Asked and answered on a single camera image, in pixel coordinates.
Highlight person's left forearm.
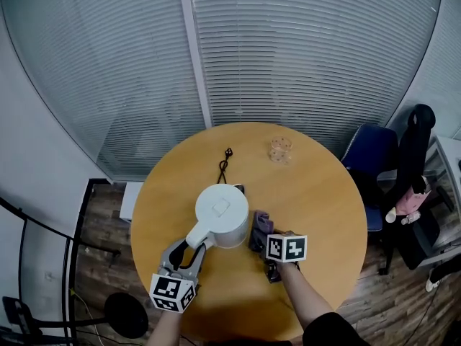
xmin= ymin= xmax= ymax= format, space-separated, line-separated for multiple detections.
xmin=143 ymin=306 xmax=185 ymax=346

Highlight white electric kettle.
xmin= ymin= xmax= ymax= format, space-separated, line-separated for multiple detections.
xmin=185 ymin=183 xmax=251 ymax=250

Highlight blue office chair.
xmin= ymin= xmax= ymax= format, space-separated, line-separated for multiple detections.
xmin=340 ymin=123 xmax=400 ymax=233

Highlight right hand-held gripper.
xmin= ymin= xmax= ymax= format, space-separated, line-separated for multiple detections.
xmin=265 ymin=231 xmax=308 ymax=264

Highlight white window blinds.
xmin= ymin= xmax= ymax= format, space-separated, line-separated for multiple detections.
xmin=0 ymin=0 xmax=461 ymax=180

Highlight black metal stand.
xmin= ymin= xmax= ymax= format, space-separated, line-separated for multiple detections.
xmin=0 ymin=178 xmax=122 ymax=346

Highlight person's right forearm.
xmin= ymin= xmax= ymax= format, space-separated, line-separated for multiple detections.
xmin=275 ymin=260 xmax=372 ymax=346

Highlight black power cord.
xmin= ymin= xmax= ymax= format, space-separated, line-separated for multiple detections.
xmin=217 ymin=148 xmax=234 ymax=185

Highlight pink bag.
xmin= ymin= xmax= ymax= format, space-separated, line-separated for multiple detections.
xmin=395 ymin=187 xmax=432 ymax=216

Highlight purple cloth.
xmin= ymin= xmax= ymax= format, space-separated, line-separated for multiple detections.
xmin=249 ymin=210 xmax=282 ymax=284

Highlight black round stool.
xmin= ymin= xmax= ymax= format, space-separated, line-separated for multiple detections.
xmin=103 ymin=292 xmax=149 ymax=340

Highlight clear plastic cup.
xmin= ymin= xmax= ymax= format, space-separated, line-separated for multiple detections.
xmin=269 ymin=136 xmax=294 ymax=166

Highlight black office chair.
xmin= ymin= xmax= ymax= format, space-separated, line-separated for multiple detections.
xmin=377 ymin=103 xmax=442 ymax=276

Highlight white side desk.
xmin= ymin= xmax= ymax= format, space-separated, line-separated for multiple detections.
xmin=413 ymin=134 xmax=461 ymax=270

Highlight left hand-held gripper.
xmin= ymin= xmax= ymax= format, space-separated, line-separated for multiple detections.
xmin=148 ymin=239 xmax=207 ymax=314

